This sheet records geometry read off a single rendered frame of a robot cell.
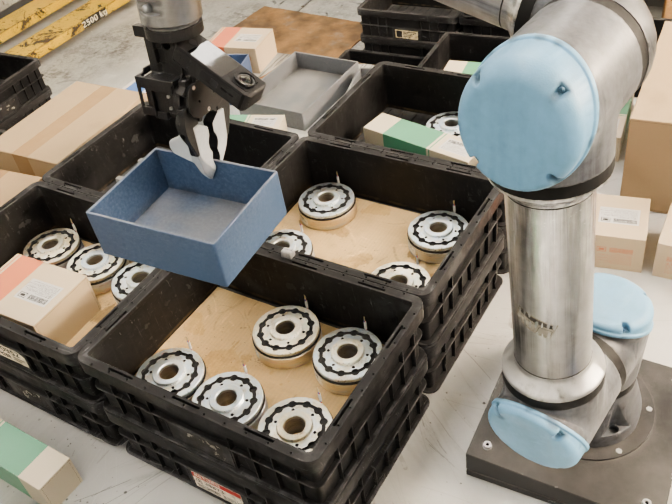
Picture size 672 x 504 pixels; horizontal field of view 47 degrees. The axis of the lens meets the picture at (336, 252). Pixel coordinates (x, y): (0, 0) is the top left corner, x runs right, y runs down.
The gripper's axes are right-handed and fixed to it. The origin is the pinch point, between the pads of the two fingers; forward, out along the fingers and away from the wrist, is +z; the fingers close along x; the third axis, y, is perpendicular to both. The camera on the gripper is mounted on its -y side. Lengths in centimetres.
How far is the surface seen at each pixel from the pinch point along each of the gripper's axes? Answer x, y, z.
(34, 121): -33, 81, 23
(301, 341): 1.2, -10.8, 26.2
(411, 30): -183, 59, 54
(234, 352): 4.8, -0.5, 29.4
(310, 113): -74, 34, 32
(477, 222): -24.5, -27.9, 17.0
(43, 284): 10.4, 31.8, 22.3
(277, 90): -86, 51, 34
